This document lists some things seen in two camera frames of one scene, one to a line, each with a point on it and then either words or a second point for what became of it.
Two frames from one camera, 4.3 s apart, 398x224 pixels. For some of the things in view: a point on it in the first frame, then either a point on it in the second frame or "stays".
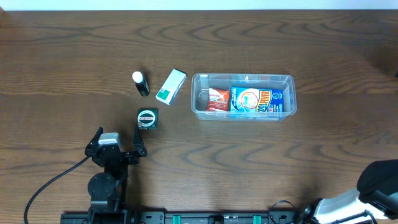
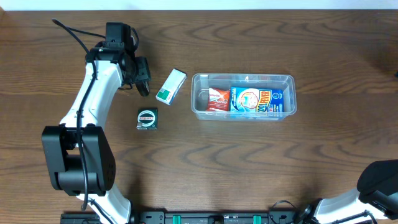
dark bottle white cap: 141,83 stays
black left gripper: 132,158 → 145,71
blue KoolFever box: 254,99 stays
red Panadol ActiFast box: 219,99 stays
